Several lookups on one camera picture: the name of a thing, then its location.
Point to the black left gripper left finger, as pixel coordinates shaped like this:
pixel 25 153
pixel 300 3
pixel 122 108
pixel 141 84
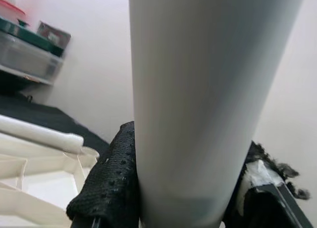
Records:
pixel 111 183

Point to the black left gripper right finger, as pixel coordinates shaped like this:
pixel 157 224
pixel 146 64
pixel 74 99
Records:
pixel 260 200

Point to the white plastic table leg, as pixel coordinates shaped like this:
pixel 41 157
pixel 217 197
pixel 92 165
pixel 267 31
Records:
pixel 198 89
pixel 37 134

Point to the white plastic table top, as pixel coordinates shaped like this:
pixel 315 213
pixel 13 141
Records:
pixel 37 188

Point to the black tablecloth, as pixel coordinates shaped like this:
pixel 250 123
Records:
pixel 49 114

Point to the white shelf board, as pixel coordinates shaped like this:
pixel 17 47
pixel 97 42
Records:
pixel 37 79

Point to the red lidded plastic container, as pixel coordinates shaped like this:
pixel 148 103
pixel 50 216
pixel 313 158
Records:
pixel 10 8

